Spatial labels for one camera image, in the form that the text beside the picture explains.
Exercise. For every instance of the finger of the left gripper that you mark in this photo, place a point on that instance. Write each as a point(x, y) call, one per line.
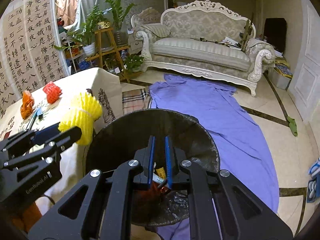
point(41, 136)

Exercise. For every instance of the white toothpaste tube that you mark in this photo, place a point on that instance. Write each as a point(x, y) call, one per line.
point(157, 179)

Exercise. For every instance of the black lined trash bin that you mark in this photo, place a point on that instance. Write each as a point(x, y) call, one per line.
point(119, 140)

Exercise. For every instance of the purple cloth on floor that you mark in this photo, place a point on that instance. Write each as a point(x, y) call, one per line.
point(240, 142)

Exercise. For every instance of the gold label dark bottle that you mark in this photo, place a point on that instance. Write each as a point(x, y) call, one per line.
point(161, 172)

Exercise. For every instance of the tall dark green plant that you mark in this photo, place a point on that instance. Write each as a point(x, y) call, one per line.
point(119, 14)

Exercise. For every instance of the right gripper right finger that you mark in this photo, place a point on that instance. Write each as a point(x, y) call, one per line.
point(220, 205)

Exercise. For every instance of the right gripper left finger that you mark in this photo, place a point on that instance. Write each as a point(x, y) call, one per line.
point(99, 206)

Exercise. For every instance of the floral cream tablecloth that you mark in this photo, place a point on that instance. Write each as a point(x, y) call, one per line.
point(107, 90)

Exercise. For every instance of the white panel door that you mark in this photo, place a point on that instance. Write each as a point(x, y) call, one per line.
point(304, 87)

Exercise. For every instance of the plaid floor mat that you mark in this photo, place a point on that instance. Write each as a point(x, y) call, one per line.
point(134, 100)

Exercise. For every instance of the ornate white armchair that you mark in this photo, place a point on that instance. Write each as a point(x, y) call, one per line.
point(147, 16)

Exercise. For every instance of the white potted green plant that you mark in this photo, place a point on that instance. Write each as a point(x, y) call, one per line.
point(83, 38)

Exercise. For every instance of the grey storage box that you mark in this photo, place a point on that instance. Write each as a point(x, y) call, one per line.
point(280, 75)

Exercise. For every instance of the blue white slippers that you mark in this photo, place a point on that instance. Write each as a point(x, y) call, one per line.
point(313, 184)

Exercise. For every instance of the wooden plant stand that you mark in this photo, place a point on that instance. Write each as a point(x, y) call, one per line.
point(124, 76)

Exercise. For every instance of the ornate white sofa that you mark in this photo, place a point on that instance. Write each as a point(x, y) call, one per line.
point(205, 39)

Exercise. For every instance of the red plastic bag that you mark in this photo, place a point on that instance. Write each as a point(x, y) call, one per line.
point(151, 197)

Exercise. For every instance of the orange plastic bag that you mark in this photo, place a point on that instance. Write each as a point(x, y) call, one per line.
point(27, 104)

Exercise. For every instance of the yellow foam fruit net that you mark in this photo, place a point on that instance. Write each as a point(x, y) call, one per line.
point(83, 111)

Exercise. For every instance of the light blue tube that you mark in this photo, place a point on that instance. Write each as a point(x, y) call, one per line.
point(37, 115)

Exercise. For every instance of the calligraphy wall scroll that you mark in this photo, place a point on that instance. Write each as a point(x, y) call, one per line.
point(29, 58)

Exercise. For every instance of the small floor potted plant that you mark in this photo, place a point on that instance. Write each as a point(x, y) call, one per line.
point(133, 63)

